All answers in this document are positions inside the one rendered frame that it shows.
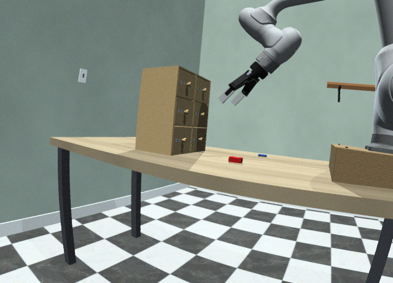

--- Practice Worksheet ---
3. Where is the small wooden chest of drawers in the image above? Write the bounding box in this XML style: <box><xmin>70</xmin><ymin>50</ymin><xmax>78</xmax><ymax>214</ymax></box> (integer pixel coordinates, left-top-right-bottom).
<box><xmin>135</xmin><ymin>66</ymin><xmax>211</xmax><ymax>156</ymax></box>

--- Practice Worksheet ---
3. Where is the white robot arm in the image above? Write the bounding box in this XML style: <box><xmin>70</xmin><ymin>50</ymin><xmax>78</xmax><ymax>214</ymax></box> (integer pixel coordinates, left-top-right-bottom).
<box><xmin>239</xmin><ymin>0</ymin><xmax>393</xmax><ymax>154</ymax></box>

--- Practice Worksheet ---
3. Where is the red nine-volt battery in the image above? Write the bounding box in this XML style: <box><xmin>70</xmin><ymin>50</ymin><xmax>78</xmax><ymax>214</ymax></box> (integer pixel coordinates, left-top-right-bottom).
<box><xmin>228</xmin><ymin>157</ymin><xmax>243</xmax><ymax>163</ymax></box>

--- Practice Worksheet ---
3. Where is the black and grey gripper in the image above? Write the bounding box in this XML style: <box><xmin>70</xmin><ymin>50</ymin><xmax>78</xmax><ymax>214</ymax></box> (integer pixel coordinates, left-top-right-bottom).
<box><xmin>218</xmin><ymin>61</ymin><xmax>268</xmax><ymax>106</ymax></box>

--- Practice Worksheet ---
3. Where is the brown wooden drawer front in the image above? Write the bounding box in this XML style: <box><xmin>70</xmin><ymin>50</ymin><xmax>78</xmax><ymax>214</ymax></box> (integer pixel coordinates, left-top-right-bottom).
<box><xmin>191</xmin><ymin>127</ymin><xmax>206</xmax><ymax>152</ymax></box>
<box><xmin>174</xmin><ymin>97</ymin><xmax>194</xmax><ymax>125</ymax></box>
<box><xmin>177</xmin><ymin>68</ymin><xmax>196</xmax><ymax>99</ymax></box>
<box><xmin>172</xmin><ymin>126</ymin><xmax>192</xmax><ymax>154</ymax></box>
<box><xmin>193</xmin><ymin>102</ymin><xmax>208</xmax><ymax>126</ymax></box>
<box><xmin>195</xmin><ymin>77</ymin><xmax>210</xmax><ymax>103</ymax></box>

